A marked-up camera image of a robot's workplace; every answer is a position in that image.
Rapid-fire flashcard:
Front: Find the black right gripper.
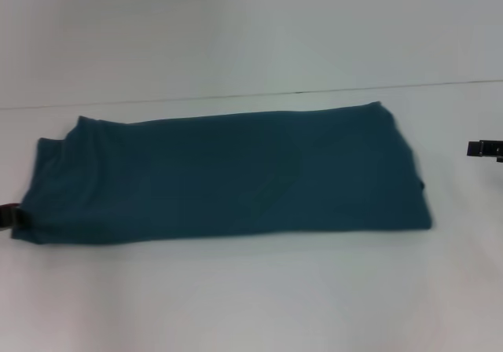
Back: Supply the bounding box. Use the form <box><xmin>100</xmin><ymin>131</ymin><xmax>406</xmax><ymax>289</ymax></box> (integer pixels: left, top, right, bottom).
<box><xmin>466</xmin><ymin>139</ymin><xmax>503</xmax><ymax>163</ymax></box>

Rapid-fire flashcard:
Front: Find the teal t-shirt with FREE print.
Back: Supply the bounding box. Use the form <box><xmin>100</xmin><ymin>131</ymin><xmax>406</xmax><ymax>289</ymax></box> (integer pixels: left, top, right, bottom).
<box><xmin>10</xmin><ymin>100</ymin><xmax>435</xmax><ymax>247</ymax></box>

